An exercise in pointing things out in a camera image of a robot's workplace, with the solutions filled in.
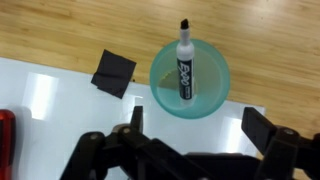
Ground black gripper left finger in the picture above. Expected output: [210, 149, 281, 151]
[130, 106, 144, 133]

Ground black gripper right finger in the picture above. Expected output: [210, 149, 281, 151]
[241, 107, 277, 155]

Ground teal translucent plastic cup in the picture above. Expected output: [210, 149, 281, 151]
[149, 39, 230, 119]

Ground black Expo dry-erase marker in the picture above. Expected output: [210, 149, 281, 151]
[176, 19, 195, 107]

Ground black tape square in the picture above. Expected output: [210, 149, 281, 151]
[91, 50, 136, 99]

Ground white whiteboard sheet mat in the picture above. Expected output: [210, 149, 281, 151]
[0, 58, 257, 180]

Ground red stapler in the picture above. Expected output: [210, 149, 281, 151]
[0, 109, 16, 180]

